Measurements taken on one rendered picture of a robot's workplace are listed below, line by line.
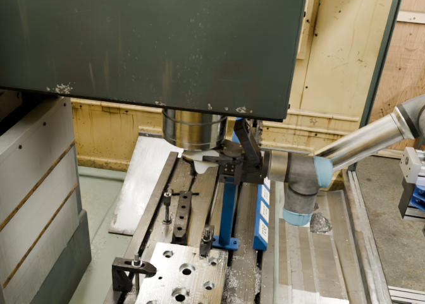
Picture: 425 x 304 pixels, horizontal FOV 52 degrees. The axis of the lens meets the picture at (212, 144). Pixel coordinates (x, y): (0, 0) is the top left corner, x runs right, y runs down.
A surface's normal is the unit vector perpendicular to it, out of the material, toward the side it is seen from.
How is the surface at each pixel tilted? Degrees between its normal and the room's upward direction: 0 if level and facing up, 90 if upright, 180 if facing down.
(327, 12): 90
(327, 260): 8
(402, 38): 91
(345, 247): 17
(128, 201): 24
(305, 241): 7
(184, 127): 90
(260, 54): 90
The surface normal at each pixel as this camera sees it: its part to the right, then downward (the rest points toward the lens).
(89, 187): 0.07, -0.87
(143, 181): -0.03, -0.57
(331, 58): -0.14, 0.46
